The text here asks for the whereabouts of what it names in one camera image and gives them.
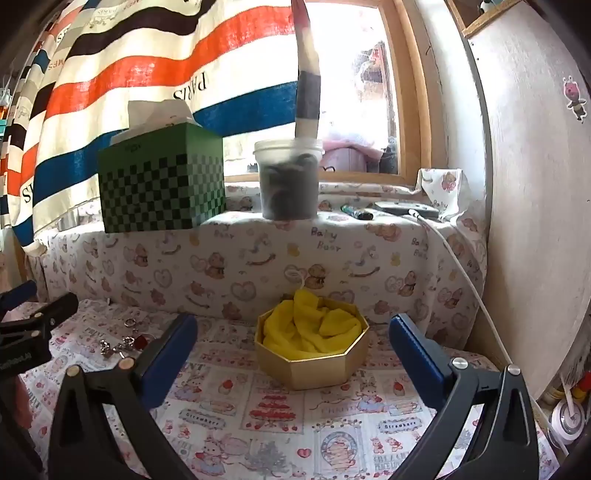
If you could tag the white board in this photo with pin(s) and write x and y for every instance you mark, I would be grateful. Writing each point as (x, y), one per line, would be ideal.
(531, 184)

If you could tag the cartoon sticker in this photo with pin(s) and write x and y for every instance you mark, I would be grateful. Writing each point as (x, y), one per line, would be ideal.
(575, 97)

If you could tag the yellow cloth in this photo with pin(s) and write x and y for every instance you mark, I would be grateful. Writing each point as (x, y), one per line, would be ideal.
(300, 327)

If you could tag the white tape roll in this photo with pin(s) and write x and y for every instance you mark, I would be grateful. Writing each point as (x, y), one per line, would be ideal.
(561, 422)

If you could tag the strawberry print tablecloth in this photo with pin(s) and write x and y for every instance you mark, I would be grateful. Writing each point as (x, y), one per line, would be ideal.
(286, 415)

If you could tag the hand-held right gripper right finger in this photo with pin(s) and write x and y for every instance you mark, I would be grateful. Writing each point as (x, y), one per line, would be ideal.
(415, 357)

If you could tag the wooden window frame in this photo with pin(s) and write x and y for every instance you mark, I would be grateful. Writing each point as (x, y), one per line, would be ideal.
(406, 92)

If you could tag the silver crystal earring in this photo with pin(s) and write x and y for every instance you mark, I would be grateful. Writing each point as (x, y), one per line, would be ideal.
(106, 348)
(124, 346)

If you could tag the clear plastic tub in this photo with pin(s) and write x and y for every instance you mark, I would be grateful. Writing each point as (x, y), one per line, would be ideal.
(286, 194)

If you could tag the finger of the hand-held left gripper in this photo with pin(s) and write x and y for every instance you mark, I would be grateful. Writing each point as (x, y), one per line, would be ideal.
(16, 297)
(51, 314)

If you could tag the white tissue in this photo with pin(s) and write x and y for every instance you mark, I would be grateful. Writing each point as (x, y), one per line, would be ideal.
(157, 113)

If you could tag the bear print cloth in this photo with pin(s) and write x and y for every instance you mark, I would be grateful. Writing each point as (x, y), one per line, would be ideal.
(231, 258)

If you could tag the wooden shelf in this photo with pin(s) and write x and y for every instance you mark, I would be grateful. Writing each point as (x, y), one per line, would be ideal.
(475, 23)

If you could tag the green black checkerboard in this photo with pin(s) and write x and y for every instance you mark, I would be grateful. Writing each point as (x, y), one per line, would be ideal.
(161, 194)

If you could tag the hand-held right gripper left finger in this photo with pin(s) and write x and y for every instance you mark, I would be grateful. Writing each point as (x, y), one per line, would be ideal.
(171, 355)

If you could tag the red charm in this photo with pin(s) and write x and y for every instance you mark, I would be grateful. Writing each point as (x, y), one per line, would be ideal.
(141, 341)

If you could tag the gold octagonal box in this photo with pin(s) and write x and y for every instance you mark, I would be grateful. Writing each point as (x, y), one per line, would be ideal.
(314, 369)

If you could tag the pink cloth bundle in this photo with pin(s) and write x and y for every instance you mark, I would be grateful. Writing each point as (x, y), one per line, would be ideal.
(346, 154)

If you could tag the striped cloth strip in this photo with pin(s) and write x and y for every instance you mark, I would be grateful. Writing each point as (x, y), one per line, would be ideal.
(307, 92)

